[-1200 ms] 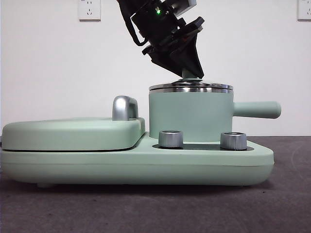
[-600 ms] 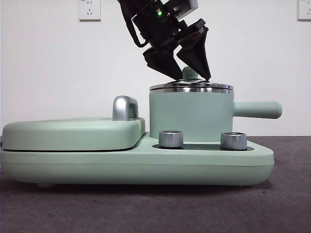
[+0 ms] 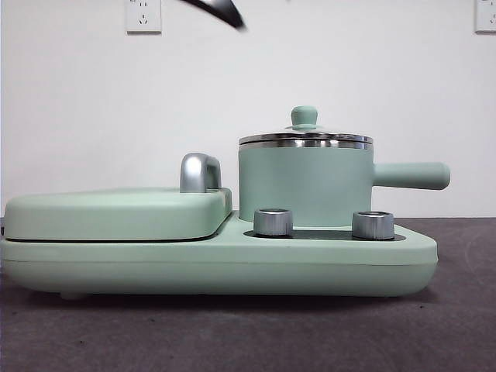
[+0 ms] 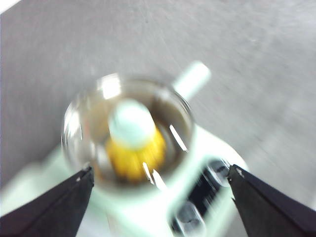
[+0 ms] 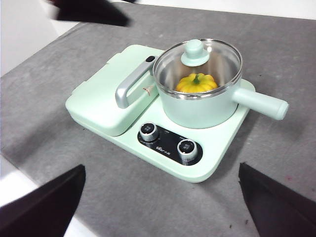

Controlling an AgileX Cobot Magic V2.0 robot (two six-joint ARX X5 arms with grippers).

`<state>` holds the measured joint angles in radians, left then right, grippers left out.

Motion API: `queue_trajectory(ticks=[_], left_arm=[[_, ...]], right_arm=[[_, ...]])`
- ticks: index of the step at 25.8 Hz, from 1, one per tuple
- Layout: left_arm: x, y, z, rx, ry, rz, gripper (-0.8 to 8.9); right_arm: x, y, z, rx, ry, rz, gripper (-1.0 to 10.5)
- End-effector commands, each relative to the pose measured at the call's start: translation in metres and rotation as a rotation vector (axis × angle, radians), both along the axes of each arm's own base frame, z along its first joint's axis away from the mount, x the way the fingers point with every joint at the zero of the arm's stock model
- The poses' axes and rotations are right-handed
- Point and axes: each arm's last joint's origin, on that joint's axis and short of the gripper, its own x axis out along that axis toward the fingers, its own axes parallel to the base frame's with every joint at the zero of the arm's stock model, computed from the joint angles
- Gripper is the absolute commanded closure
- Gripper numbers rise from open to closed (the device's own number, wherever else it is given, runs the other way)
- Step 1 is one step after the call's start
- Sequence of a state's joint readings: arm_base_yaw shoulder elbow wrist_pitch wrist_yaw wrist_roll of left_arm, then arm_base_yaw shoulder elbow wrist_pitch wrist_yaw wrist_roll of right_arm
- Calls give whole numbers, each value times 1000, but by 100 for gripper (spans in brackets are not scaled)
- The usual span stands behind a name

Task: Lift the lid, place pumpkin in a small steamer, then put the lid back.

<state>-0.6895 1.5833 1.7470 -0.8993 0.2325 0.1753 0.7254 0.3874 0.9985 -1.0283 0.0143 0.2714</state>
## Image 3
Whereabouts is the mint green pot with handle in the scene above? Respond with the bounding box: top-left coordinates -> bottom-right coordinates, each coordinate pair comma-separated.
238,136 -> 452,228

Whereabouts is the glass lid with green knob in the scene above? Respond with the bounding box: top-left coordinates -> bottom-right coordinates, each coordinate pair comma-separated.
238,105 -> 374,146

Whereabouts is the silver control knob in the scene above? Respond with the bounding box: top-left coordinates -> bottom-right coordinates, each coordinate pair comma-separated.
351,211 -> 396,239
253,208 -> 295,237

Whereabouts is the green griddle cover, silver handle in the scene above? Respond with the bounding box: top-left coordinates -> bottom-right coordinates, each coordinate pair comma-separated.
3,153 -> 235,243

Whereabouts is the mint green breakfast machine base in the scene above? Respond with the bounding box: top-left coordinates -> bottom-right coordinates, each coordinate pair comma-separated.
0,216 -> 439,301

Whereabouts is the white wall socket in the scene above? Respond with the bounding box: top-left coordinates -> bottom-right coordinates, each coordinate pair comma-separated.
125,0 -> 163,35
474,0 -> 496,34

